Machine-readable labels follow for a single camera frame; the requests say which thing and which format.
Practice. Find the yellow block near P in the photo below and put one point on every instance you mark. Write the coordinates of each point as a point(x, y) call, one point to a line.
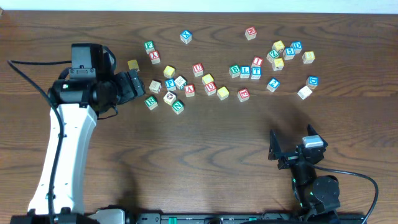
point(169, 71)

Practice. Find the yellow block far left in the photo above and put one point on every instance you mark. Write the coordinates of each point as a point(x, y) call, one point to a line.
point(133, 65)

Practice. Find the red U block upper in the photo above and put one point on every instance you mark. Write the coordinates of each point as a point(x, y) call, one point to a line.
point(198, 69)

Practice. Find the plain white green-edged block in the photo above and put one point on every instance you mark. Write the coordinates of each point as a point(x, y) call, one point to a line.
point(180, 82)

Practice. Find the plain number 6 block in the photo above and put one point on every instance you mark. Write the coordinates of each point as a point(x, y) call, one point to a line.
point(155, 86)

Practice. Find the blue T block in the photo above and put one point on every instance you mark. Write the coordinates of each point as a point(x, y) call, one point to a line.
point(256, 73)

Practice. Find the plain white block right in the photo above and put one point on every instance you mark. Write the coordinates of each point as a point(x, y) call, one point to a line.
point(304, 92)

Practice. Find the soccer ball block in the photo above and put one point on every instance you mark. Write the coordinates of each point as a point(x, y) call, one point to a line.
point(170, 98)

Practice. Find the red U block lower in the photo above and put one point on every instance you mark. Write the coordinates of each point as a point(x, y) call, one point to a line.
point(210, 88)

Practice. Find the blue 5 block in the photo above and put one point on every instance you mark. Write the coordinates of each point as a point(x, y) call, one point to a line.
point(288, 53)

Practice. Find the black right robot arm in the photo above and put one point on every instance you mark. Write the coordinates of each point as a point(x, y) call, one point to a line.
point(316, 194)

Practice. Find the blue L block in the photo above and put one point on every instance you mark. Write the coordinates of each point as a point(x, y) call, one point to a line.
point(245, 71)

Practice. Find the red Q block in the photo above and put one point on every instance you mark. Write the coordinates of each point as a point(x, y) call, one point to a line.
point(243, 95)

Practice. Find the yellow block below Z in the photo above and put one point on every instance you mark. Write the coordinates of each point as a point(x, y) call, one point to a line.
point(277, 64)

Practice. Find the red I block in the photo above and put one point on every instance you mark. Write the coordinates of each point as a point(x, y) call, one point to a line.
point(257, 62)

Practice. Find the blue D block lower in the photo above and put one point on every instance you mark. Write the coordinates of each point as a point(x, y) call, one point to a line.
point(312, 82)

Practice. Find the yellow block centre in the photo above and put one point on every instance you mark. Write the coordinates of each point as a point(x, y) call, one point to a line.
point(206, 79)

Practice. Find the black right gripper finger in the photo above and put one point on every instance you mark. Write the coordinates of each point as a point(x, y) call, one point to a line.
point(274, 148)
point(311, 131)

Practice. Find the green R block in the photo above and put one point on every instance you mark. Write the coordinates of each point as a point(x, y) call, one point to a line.
point(151, 102)

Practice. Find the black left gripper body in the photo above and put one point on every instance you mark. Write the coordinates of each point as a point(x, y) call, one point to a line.
point(131, 84)

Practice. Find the red A block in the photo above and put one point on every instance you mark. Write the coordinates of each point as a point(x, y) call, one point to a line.
point(189, 90)

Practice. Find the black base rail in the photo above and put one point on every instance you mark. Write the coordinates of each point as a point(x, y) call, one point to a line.
point(115, 214)

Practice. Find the green F block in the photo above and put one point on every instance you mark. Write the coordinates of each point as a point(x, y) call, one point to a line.
point(149, 47)

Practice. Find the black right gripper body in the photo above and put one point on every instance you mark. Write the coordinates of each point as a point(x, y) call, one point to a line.
point(292, 155)

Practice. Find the yellow block top right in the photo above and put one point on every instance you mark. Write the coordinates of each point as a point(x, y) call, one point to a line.
point(278, 46)

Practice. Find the green Z block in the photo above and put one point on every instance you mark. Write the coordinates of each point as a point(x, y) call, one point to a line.
point(272, 55)

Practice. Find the red M block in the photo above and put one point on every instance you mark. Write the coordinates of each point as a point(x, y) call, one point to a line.
point(250, 33)

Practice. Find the green B block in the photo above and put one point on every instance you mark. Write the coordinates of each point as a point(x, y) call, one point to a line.
point(234, 71)

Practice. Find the red X block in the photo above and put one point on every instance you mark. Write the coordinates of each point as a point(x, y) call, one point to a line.
point(154, 57)

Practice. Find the blue d block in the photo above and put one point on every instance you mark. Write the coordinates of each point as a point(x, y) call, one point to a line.
point(312, 82)
point(297, 46)

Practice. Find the yellow O block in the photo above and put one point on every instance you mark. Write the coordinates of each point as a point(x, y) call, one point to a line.
point(222, 93)

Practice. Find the red u block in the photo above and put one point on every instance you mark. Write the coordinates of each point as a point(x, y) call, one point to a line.
point(198, 69)
point(210, 88)

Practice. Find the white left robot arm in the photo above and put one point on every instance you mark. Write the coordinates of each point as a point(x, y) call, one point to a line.
point(88, 88)

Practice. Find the blue P block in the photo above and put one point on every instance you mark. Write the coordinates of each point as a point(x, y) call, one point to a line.
point(170, 84)

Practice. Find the blue X block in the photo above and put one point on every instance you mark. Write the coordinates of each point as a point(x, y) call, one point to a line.
point(186, 36)

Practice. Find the blue D block upper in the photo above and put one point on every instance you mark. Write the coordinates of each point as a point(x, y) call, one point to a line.
point(297, 46)

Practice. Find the yellow 8 block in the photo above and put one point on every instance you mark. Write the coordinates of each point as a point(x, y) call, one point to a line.
point(308, 57)

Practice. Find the blue 2 block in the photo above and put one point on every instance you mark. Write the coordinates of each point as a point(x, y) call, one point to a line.
point(273, 84)

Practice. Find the green N block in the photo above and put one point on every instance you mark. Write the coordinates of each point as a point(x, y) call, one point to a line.
point(178, 107)

